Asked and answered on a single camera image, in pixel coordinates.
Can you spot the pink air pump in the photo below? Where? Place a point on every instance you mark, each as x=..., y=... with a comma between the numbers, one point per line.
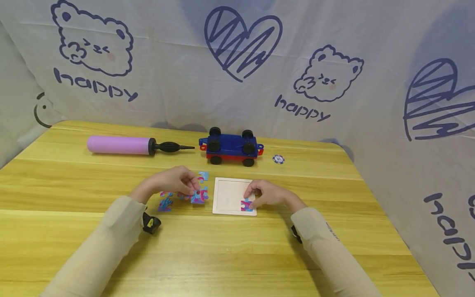
x=122, y=145

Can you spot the person's left forearm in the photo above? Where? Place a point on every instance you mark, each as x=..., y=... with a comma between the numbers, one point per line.
x=98, y=249

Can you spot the black wrist band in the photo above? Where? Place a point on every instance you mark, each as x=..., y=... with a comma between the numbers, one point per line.
x=296, y=234
x=151, y=224

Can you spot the blue and white poker chip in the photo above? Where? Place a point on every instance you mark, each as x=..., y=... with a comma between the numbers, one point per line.
x=278, y=159

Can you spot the blue and red toy car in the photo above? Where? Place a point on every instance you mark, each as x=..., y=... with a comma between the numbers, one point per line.
x=231, y=147

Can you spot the person's right hand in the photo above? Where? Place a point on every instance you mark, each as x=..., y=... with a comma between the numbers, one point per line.
x=272, y=194

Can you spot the person's right index finger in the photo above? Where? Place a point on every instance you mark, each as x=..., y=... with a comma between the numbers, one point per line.
x=250, y=189

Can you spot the pink and blue puzzle piece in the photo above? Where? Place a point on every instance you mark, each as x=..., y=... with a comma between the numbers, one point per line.
x=203, y=176
x=246, y=205
x=165, y=204
x=182, y=196
x=199, y=197
x=166, y=194

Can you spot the person's right thumb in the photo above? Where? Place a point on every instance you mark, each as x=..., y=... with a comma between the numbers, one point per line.
x=258, y=202

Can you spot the white puzzle tray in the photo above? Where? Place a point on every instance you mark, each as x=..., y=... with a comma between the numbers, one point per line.
x=230, y=194

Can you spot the person's right forearm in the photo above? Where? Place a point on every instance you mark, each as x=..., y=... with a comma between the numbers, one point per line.
x=334, y=255

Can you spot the person's left hand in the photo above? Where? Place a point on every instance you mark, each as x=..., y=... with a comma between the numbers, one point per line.
x=169, y=180

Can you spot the person's left fingers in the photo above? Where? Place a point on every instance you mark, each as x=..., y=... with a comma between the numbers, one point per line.
x=192, y=185

